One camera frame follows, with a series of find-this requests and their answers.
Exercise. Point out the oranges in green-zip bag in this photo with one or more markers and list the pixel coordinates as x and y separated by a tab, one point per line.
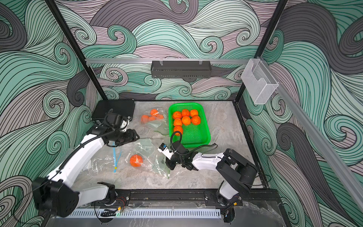
136	160

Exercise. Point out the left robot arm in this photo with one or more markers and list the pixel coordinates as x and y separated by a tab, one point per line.
54	192

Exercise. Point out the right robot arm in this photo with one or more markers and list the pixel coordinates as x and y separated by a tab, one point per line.
238	172

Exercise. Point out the green plastic basket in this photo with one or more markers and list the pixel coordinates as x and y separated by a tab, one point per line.
193	135

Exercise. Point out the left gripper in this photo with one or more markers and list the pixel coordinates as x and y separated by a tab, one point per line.
130	135

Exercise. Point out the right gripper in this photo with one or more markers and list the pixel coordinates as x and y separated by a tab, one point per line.
169	164

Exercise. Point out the black case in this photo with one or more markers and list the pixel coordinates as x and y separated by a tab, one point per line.
123	107

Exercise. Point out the white slotted cable duct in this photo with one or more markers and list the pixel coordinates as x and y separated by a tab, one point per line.
147	213

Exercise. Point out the black wall tray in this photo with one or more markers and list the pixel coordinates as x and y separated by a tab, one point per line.
180	69

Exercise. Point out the orange taken out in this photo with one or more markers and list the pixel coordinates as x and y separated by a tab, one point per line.
178	130
186	120
194	112
185	112
177	122
196	120
177	115

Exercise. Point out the clear acrylic wall holder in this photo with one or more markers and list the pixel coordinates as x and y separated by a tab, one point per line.
259	81

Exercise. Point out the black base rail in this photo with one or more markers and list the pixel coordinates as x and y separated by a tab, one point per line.
207	197

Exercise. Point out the blue-zip clear bag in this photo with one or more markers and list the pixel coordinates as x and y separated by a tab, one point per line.
107	160

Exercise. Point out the green-zip clear bag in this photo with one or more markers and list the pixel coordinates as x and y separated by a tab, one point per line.
154	161

